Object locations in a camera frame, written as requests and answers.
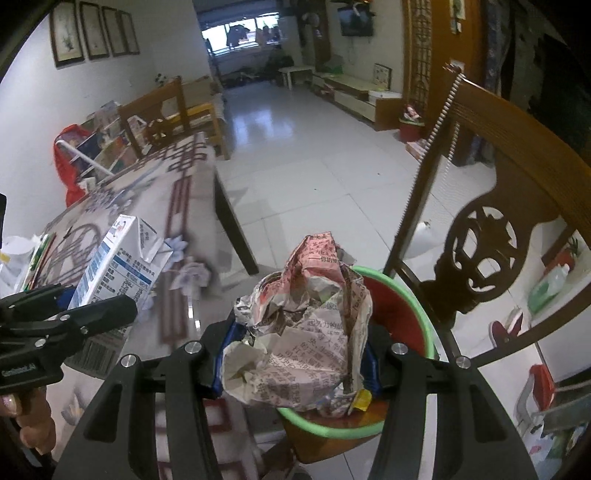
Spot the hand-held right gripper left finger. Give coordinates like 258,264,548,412
52,320,243,480

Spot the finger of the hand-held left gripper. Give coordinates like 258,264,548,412
0,284,75,325
28,294,138,361

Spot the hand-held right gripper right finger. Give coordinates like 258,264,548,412
359,324,539,480

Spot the blue white milk carton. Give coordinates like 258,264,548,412
65,213,174,381

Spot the red bin with green rim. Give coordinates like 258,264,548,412
277,265,439,439

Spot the pink white paper bag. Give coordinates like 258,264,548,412
221,232,374,418

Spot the person's left hand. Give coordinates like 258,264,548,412
0,387,58,456

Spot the stack of books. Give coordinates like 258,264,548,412
21,233,58,291

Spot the white desk lamp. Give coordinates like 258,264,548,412
0,235,38,298

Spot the red bag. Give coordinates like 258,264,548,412
53,124,93,208

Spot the white book rack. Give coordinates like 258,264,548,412
58,102,144,185

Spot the green detergent bottle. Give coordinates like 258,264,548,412
526,264,571,315

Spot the wooden chair with cushion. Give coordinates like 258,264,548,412
117,76,232,160

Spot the red pot with doll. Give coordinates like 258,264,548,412
398,104,426,144

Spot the carved wooden chair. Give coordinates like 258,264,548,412
281,62,591,462

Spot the low television cabinet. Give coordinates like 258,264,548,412
311,71,404,130

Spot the small white table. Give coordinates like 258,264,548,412
278,66,315,90

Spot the wooden partition screen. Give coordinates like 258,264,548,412
402,0,490,116

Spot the white bead string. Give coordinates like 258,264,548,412
401,65,462,227

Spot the framed wall picture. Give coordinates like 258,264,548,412
78,1,110,61
49,0,86,68
119,10,140,55
102,6,127,57

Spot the wall television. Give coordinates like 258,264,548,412
337,4,374,38

